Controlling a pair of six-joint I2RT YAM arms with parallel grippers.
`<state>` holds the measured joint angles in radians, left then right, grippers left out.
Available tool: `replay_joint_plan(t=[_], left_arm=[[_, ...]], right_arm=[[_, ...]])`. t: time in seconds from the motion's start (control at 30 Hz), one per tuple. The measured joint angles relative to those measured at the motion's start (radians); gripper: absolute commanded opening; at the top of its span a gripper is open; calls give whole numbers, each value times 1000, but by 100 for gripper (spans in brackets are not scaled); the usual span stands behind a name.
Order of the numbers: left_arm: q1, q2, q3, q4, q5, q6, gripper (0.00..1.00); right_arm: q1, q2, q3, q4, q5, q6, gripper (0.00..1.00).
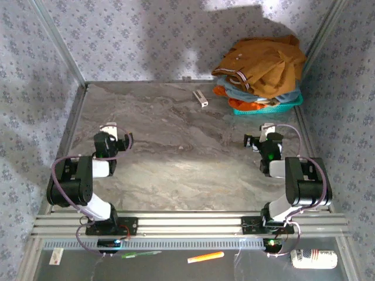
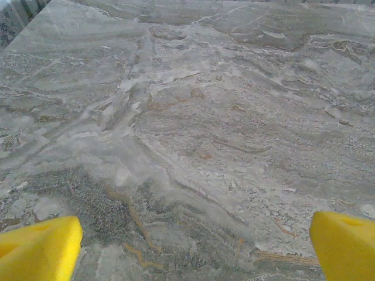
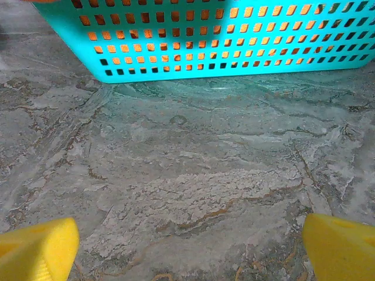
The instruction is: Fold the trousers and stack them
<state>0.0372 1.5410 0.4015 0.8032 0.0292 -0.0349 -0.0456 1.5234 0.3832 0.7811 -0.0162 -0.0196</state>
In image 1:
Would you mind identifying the brown trousers with striped waistband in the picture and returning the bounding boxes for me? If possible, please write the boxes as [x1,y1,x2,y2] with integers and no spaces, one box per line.
[211,34,308,100]

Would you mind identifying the light blue trousers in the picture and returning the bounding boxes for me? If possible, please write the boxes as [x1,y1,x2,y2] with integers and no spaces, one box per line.
[216,74,302,105]

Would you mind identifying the teal plastic basket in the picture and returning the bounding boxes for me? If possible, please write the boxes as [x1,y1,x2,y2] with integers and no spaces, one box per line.
[233,93,304,115]

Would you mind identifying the orange garment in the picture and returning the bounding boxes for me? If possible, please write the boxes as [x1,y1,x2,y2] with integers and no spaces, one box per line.
[212,85,272,111]

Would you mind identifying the small white rectangular device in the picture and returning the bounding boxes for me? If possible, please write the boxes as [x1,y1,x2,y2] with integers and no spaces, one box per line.
[192,90,209,108]

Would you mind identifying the black controller box with LED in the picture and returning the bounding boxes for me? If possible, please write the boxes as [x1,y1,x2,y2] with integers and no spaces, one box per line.
[263,238,289,254]
[97,238,122,254]

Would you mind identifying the green pen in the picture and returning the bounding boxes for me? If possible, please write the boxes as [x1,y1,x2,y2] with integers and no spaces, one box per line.
[121,250,162,259]

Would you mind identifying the orange marker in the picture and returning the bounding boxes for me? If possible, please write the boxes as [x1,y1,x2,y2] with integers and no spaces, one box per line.
[187,251,225,264]

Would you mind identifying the small white label card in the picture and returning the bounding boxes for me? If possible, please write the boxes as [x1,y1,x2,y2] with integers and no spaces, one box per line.
[49,247,64,266]

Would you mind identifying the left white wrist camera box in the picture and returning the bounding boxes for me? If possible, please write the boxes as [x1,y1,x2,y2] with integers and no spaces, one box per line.
[99,122,118,140]

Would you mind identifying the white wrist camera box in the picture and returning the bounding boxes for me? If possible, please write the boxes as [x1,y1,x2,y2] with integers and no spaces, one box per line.
[260,122,277,138]
[99,122,118,140]

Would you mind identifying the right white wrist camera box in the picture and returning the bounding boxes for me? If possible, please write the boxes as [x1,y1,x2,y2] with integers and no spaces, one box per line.
[260,122,277,138]

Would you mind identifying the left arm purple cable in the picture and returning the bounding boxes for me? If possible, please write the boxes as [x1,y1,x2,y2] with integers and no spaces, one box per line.
[51,124,134,258]

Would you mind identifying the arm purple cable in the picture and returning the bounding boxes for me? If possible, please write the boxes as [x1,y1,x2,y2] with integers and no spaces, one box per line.
[268,124,329,258]
[51,124,134,258]

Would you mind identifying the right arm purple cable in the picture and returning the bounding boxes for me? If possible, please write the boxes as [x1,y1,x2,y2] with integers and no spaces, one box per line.
[268,124,329,258]

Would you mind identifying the aluminium frame post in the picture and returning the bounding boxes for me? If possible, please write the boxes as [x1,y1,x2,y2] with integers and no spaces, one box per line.
[29,0,88,88]
[301,0,348,76]

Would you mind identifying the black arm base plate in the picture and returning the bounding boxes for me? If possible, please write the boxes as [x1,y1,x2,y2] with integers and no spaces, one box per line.
[240,215,295,235]
[85,217,139,237]

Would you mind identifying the aluminium mounting rail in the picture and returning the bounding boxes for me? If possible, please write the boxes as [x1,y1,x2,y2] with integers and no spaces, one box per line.
[30,212,351,238]

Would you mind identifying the grey slotted cable duct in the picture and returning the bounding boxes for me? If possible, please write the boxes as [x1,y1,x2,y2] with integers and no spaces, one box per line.
[42,237,269,251]

